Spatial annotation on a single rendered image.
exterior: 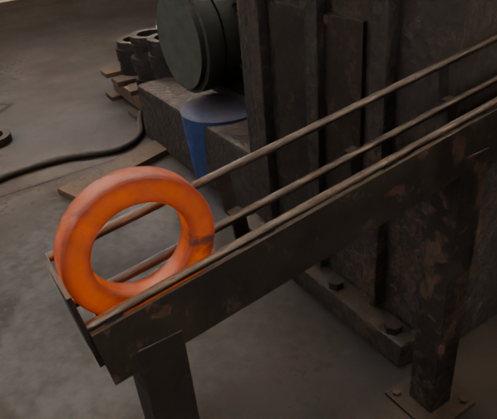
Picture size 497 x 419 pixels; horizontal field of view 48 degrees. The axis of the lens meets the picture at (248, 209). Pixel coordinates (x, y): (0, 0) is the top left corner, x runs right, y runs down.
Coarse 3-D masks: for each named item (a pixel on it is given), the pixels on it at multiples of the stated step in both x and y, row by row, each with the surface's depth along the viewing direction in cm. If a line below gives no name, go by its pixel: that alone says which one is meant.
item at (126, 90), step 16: (144, 32) 265; (128, 48) 275; (144, 48) 255; (160, 48) 233; (128, 64) 279; (144, 64) 259; (160, 64) 237; (112, 80) 282; (128, 80) 278; (144, 80) 264; (112, 96) 295; (128, 96) 285
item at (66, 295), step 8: (56, 272) 61; (56, 280) 60; (64, 288) 59; (64, 296) 58; (72, 304) 58; (72, 312) 58; (80, 320) 59; (80, 328) 61; (88, 336) 61; (88, 344) 61; (96, 352) 62; (96, 360) 63
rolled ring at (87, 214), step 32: (96, 192) 58; (128, 192) 59; (160, 192) 61; (192, 192) 63; (64, 224) 58; (96, 224) 59; (192, 224) 65; (64, 256) 58; (192, 256) 67; (96, 288) 62; (128, 288) 66
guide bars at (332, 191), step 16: (496, 96) 85; (480, 112) 83; (448, 128) 81; (416, 144) 78; (384, 160) 76; (352, 176) 74; (368, 176) 75; (336, 192) 73; (304, 208) 71; (272, 224) 69; (240, 240) 68; (208, 256) 66; (224, 256) 67; (176, 272) 65; (192, 272) 65; (160, 288) 64; (128, 304) 62; (96, 320) 61; (112, 320) 61
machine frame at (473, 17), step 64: (256, 0) 130; (320, 0) 112; (384, 0) 96; (448, 0) 89; (256, 64) 139; (320, 64) 119; (384, 64) 102; (256, 128) 156; (384, 128) 108; (256, 192) 170; (320, 192) 135; (384, 256) 126; (384, 320) 130
